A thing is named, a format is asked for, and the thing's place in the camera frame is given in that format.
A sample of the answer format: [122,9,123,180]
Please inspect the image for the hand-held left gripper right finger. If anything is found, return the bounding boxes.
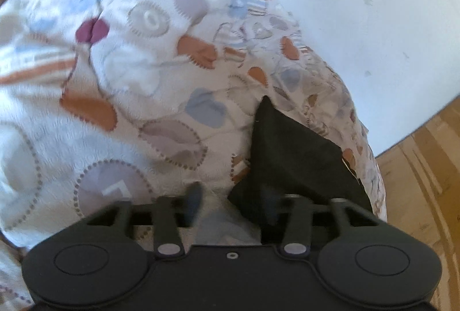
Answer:
[259,193,380,258]

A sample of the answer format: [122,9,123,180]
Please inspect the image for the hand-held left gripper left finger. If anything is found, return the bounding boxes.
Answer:
[84,182,206,259]

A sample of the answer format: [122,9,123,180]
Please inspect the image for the black long-sleeve shirt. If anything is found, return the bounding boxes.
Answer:
[227,95,373,247]

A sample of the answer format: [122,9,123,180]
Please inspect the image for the patterned quilt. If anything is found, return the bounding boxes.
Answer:
[0,0,389,311]

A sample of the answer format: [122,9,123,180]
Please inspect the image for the wooden board panel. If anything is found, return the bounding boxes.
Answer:
[374,106,460,311]

